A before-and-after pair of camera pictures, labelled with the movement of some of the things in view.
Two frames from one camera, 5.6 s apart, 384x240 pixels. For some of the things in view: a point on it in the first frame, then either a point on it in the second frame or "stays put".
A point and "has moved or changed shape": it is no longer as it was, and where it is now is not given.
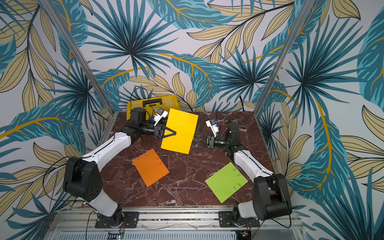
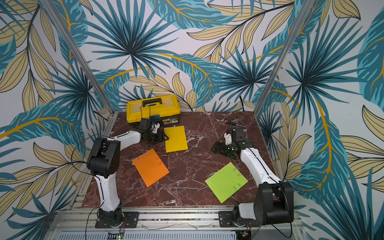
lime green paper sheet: (226, 182) stays put
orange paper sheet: (150, 167) stays put
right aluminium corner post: (304, 13) stays put
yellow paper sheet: (183, 123) has moved or changed shape
